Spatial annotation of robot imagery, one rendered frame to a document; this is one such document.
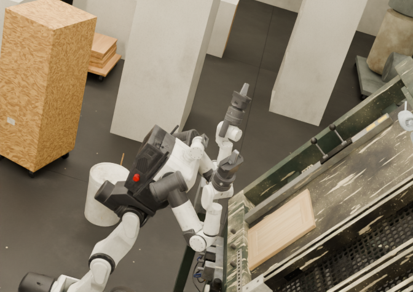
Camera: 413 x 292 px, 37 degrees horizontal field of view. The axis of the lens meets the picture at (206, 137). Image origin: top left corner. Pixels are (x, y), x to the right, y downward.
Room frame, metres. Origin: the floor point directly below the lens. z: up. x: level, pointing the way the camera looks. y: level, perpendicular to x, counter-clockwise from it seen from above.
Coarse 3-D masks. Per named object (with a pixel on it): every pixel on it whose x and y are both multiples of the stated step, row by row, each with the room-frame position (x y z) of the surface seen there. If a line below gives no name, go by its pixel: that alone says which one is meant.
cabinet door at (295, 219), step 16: (304, 192) 2.76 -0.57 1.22; (288, 208) 2.71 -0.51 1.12; (304, 208) 2.63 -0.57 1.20; (256, 224) 2.76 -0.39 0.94; (272, 224) 2.67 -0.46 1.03; (288, 224) 2.59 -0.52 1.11; (304, 224) 2.51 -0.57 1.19; (256, 240) 2.62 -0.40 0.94; (272, 240) 2.55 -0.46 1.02; (288, 240) 2.47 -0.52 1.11; (256, 256) 2.50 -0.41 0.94
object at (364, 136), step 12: (384, 120) 2.88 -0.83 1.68; (360, 132) 2.91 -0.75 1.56; (372, 132) 2.87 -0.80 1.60; (360, 144) 2.87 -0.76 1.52; (336, 156) 2.86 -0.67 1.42; (312, 168) 2.88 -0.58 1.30; (324, 168) 2.86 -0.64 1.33; (300, 180) 2.85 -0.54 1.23; (276, 192) 2.89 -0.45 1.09; (288, 192) 2.85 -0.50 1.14; (264, 204) 2.85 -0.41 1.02; (276, 204) 2.84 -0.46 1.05; (252, 216) 2.83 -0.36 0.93
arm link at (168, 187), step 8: (168, 176) 2.32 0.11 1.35; (160, 184) 2.29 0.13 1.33; (168, 184) 2.29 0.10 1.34; (176, 184) 2.29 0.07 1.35; (160, 192) 2.27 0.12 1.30; (168, 192) 2.28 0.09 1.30; (176, 192) 2.28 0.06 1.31; (184, 192) 2.31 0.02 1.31; (160, 200) 2.27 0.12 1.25; (168, 200) 2.28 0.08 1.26; (176, 200) 2.27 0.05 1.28; (184, 200) 2.28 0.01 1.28
